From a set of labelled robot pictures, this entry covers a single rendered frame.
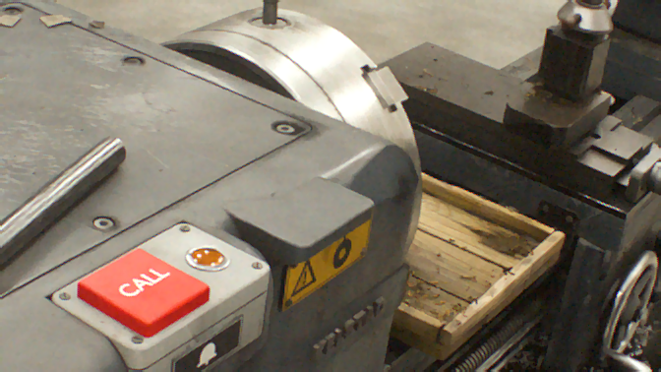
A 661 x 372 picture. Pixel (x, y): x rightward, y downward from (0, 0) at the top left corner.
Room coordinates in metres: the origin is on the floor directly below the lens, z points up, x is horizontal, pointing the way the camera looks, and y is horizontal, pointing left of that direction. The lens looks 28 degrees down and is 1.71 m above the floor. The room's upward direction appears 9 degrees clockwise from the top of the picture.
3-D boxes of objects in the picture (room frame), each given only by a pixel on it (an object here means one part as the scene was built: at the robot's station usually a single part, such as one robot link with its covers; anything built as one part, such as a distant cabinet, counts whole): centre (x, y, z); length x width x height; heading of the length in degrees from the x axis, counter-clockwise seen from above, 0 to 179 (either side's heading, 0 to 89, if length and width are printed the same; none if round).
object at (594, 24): (1.64, -0.30, 1.13); 0.08 x 0.08 x 0.03
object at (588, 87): (1.64, -0.30, 1.07); 0.07 x 0.07 x 0.10; 60
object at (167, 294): (0.65, 0.10, 1.26); 0.06 x 0.06 x 0.02; 60
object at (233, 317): (0.67, 0.09, 1.23); 0.13 x 0.08 x 0.05; 150
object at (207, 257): (0.71, 0.07, 1.26); 0.02 x 0.02 x 0.01
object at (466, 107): (1.67, -0.25, 0.95); 0.43 x 0.17 x 0.05; 60
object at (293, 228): (0.80, 0.02, 1.24); 0.09 x 0.08 x 0.03; 150
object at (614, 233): (1.72, -0.26, 0.90); 0.47 x 0.30 x 0.06; 60
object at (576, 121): (1.62, -0.29, 0.99); 0.20 x 0.10 x 0.05; 150
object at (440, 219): (1.40, -0.07, 0.89); 0.36 x 0.30 x 0.04; 60
